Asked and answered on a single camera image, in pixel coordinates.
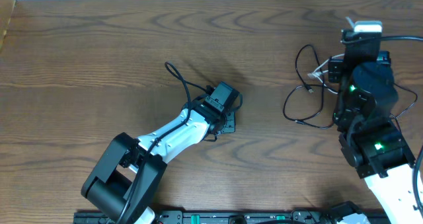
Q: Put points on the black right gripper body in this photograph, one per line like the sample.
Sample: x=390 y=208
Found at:
x=361 y=39

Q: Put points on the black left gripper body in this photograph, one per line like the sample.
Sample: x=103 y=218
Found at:
x=229 y=126

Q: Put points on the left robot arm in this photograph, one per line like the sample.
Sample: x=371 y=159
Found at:
x=123 y=182

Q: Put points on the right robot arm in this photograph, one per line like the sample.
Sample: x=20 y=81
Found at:
x=370 y=140

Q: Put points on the cardboard panel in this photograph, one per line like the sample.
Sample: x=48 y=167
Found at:
x=6 y=10

